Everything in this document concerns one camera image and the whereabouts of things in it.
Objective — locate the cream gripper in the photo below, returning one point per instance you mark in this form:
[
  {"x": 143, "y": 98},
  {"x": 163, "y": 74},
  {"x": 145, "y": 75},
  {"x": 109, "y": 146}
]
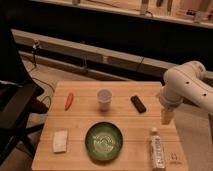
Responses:
[{"x": 166, "y": 116}]

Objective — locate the orange red pepper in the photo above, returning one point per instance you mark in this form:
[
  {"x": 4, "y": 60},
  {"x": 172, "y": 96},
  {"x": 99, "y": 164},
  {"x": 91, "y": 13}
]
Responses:
[{"x": 69, "y": 101}]

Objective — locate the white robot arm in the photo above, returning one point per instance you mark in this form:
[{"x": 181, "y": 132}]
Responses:
[{"x": 185, "y": 81}]

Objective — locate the green ceramic bowl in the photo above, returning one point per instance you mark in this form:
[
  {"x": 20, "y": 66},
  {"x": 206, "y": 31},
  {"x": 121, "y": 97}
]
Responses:
[{"x": 103, "y": 141}]

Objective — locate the black rectangular remote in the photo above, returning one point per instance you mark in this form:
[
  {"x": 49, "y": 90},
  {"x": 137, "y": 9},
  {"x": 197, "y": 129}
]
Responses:
[{"x": 138, "y": 104}]

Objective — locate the clear plastic bottle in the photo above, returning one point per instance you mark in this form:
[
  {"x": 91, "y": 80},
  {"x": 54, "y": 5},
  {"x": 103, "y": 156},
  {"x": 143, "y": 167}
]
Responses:
[{"x": 157, "y": 151}]

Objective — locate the white plastic cup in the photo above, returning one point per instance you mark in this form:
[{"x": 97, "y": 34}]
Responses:
[{"x": 104, "y": 97}]

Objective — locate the white folded cloth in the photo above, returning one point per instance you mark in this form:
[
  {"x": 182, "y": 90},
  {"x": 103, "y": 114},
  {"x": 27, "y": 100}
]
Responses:
[{"x": 60, "y": 141}]

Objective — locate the black office chair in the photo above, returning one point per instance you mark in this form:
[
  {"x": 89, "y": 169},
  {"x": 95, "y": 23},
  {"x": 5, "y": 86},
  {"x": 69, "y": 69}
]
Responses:
[{"x": 14, "y": 117}]

